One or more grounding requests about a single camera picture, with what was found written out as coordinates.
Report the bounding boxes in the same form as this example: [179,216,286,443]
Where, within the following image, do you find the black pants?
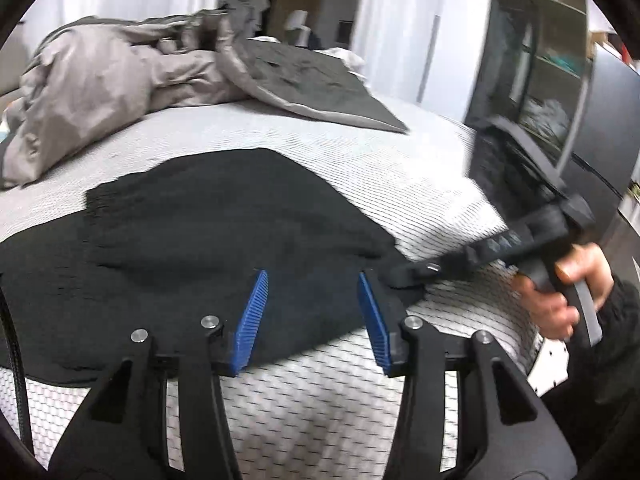
[0,147,426,383]

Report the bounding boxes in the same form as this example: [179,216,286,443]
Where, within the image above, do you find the white curtain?
[359,0,447,107]

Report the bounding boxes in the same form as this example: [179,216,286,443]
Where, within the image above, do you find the dark glass cabinet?
[462,0,640,201]

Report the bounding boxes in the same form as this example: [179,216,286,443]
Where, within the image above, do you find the beige headboard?
[0,25,31,97]

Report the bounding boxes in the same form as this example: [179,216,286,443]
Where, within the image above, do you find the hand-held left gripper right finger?
[356,270,581,480]

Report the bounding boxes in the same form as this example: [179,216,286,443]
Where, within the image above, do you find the white bed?
[0,95,571,480]

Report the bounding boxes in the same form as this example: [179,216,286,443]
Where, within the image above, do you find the person's right hand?
[512,242,616,342]

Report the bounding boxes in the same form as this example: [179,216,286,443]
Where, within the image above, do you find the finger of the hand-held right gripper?
[387,247,475,289]

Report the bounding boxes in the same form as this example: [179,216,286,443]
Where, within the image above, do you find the white cloth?
[325,47,369,82]

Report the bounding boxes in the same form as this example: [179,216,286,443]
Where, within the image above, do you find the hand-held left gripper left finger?
[47,269,271,480]

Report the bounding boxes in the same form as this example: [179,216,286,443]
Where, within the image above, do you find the grey duvet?
[0,7,411,188]

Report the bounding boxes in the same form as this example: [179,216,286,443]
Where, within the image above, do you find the black cable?
[0,285,37,461]

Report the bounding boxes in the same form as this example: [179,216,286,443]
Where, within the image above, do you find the white chair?
[285,10,312,47]

